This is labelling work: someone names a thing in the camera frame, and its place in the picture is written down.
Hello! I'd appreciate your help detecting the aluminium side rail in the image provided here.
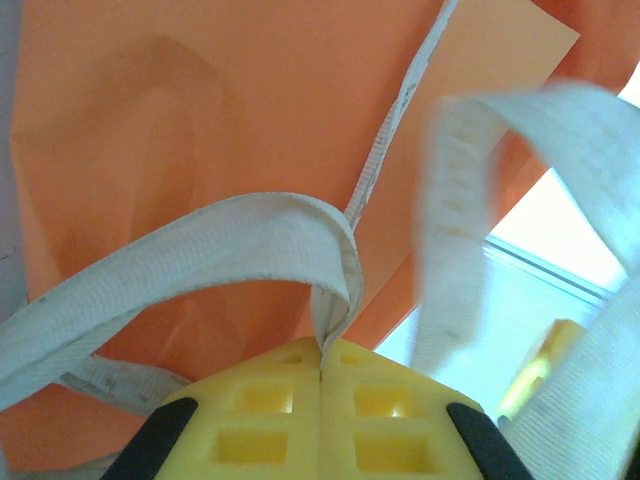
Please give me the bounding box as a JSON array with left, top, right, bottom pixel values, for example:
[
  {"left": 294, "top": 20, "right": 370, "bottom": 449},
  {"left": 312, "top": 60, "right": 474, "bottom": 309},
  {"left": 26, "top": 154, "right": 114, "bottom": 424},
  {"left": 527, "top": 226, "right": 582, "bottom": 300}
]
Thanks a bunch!
[{"left": 482, "top": 233, "right": 614, "bottom": 302}]

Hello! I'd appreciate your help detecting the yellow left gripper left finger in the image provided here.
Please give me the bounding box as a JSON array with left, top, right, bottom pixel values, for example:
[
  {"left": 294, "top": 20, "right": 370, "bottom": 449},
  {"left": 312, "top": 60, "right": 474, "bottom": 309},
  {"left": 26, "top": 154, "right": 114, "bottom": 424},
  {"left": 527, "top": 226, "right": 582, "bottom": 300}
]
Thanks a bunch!
[{"left": 99, "top": 336, "right": 322, "bottom": 480}]

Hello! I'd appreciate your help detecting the orange wrapping paper sheet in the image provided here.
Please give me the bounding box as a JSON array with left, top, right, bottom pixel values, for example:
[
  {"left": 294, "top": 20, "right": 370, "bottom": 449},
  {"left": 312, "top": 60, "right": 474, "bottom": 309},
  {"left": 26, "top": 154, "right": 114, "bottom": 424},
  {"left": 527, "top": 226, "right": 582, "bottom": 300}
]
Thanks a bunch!
[{"left": 0, "top": 0, "right": 640, "bottom": 474}]

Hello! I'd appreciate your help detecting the cream sheer ribbon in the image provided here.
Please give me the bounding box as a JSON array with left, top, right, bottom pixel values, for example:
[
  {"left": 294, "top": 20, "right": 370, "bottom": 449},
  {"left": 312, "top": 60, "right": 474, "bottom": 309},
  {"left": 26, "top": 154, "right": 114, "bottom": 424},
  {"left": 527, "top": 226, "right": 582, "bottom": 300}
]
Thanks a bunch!
[{"left": 0, "top": 0, "right": 640, "bottom": 480}]

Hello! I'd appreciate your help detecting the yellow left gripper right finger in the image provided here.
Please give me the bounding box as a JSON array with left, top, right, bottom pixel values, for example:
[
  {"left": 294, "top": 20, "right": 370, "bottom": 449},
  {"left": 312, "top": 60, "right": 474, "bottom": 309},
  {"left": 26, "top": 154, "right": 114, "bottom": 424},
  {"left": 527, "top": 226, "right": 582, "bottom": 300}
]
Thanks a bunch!
[{"left": 319, "top": 338, "right": 536, "bottom": 480}]

